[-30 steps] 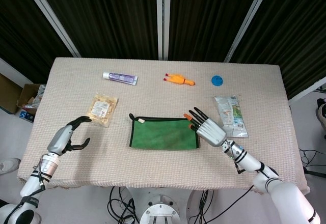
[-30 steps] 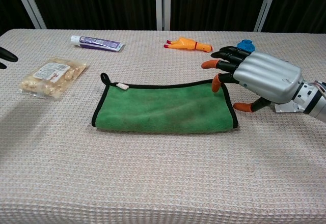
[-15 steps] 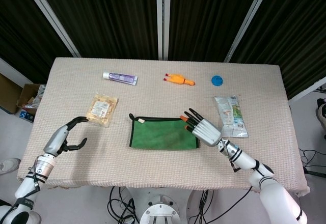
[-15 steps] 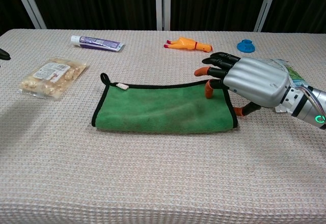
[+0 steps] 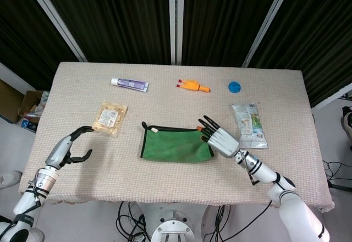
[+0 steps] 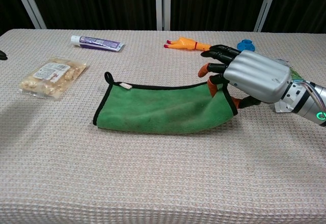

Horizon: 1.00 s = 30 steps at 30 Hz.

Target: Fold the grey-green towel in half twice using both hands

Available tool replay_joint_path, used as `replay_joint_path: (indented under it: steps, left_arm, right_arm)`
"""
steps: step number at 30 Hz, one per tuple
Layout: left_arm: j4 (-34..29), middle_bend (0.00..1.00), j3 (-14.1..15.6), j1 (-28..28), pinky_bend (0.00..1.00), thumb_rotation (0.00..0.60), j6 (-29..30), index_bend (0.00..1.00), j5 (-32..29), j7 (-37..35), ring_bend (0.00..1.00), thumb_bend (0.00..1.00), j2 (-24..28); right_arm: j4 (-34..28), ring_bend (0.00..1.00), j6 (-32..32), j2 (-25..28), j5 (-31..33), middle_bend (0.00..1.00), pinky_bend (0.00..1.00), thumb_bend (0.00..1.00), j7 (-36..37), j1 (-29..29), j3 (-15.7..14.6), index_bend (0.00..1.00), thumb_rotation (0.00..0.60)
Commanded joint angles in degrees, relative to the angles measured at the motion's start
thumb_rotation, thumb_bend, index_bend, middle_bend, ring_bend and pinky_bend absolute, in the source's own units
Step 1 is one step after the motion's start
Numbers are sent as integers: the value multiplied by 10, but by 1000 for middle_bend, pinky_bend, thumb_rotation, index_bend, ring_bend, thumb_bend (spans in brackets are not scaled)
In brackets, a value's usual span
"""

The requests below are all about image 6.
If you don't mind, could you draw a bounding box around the orange-tipped silver right robot hand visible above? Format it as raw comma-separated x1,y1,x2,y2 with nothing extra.
198,44,292,109

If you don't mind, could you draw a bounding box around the gray and green microfiber cloth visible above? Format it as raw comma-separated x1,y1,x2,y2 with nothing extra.
92,71,239,135

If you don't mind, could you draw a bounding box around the blue plastic disc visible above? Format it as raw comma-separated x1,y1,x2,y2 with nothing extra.
236,39,257,53

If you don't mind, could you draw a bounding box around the clear plastic bag with greens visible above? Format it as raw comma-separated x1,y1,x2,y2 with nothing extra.
276,58,303,82

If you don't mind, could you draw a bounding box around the black pleated curtain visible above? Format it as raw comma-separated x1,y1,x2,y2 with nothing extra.
24,0,157,31
170,0,266,32
262,0,326,34
0,0,36,36

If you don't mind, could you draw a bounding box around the clear bag of beige snacks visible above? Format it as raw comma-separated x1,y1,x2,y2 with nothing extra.
18,57,90,101

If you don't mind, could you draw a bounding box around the orange rubber chicken toy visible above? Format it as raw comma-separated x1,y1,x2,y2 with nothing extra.
163,36,212,52

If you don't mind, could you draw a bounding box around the purple and white toothpaste tube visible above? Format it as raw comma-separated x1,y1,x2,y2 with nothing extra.
70,35,126,53

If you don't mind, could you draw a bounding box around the beige waffle tablecloth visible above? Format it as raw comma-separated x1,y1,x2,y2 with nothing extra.
0,28,326,224

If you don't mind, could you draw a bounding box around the white slanted frame post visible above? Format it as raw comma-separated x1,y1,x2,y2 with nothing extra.
10,0,47,30
253,0,281,33

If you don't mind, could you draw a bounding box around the white double upright frame post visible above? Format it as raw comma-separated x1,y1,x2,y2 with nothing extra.
154,0,171,31

